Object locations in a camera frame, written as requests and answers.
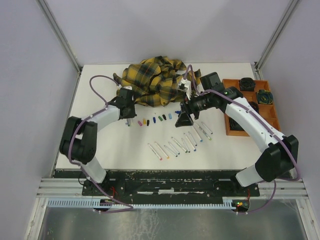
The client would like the aluminium frame post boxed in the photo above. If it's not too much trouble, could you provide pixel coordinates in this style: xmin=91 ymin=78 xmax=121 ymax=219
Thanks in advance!
xmin=36 ymin=0 xmax=83 ymax=74
xmin=251 ymin=0 xmax=301 ymax=80

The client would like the yellow plaid cloth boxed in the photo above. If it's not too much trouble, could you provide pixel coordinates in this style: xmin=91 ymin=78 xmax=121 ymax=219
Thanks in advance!
xmin=113 ymin=56 xmax=202 ymax=107

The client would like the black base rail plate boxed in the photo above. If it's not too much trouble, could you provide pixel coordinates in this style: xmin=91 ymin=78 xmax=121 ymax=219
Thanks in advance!
xmin=82 ymin=169 xmax=266 ymax=204

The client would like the dark green marker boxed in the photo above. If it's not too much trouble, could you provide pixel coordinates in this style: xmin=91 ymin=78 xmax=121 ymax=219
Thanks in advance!
xmin=171 ymin=137 xmax=189 ymax=153

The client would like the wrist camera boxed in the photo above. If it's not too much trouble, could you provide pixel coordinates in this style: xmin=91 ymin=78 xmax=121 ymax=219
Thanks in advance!
xmin=117 ymin=85 xmax=132 ymax=91
xmin=177 ymin=78 xmax=192 ymax=100

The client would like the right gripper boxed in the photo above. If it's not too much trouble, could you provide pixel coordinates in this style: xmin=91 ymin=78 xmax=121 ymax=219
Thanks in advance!
xmin=175 ymin=91 xmax=213 ymax=128

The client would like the teal yellow rolled sock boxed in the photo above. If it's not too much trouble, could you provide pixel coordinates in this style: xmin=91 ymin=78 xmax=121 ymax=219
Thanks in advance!
xmin=256 ymin=89 xmax=274 ymax=105

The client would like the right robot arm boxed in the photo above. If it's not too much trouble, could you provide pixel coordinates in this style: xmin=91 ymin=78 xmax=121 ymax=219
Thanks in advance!
xmin=175 ymin=72 xmax=299 ymax=196

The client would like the left aluminium frame post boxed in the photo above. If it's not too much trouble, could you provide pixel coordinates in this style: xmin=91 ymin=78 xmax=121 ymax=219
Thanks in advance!
xmin=36 ymin=0 xmax=83 ymax=74

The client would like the light blue cable duct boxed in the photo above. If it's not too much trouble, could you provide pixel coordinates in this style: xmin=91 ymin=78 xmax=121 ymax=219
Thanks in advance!
xmin=47 ymin=197 xmax=248 ymax=208

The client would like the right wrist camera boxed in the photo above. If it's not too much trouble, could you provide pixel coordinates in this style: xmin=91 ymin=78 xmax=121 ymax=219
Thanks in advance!
xmin=177 ymin=78 xmax=192 ymax=100

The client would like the right aluminium frame post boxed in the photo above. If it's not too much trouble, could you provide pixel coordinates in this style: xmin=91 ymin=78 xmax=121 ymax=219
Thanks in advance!
xmin=251 ymin=0 xmax=301 ymax=80

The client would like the orange compartment tray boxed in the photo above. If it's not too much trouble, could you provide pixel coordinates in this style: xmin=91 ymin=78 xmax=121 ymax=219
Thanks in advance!
xmin=222 ymin=79 xmax=281 ymax=137

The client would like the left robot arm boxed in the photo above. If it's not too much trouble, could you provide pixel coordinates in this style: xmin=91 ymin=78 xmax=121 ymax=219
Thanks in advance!
xmin=59 ymin=87 xmax=136 ymax=195

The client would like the black orange rolled sock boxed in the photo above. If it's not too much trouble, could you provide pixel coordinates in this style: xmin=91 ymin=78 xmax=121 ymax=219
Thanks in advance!
xmin=249 ymin=101 xmax=259 ymax=113

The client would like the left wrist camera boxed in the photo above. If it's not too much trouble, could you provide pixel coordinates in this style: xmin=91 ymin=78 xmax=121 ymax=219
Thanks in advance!
xmin=117 ymin=85 xmax=132 ymax=91

